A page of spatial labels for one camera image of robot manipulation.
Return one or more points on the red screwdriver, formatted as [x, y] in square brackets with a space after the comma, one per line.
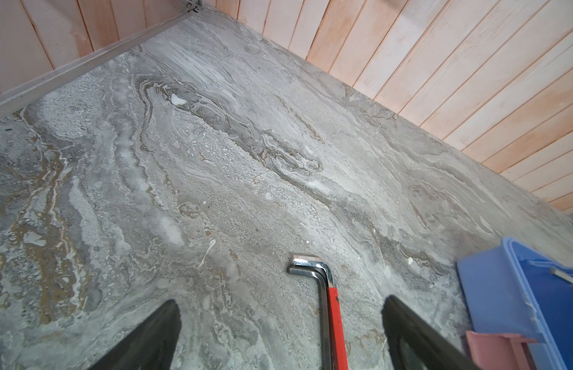
[337, 339]

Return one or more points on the blue tool box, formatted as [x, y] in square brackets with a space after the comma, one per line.
[513, 289]

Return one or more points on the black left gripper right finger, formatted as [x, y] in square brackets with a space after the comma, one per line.
[413, 344]

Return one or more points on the black hex key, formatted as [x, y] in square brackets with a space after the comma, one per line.
[325, 344]

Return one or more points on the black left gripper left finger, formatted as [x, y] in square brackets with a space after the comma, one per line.
[151, 345]

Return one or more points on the pink tool box latch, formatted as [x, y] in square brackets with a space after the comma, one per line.
[500, 351]

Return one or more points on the aluminium frame rail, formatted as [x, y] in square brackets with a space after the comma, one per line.
[26, 93]

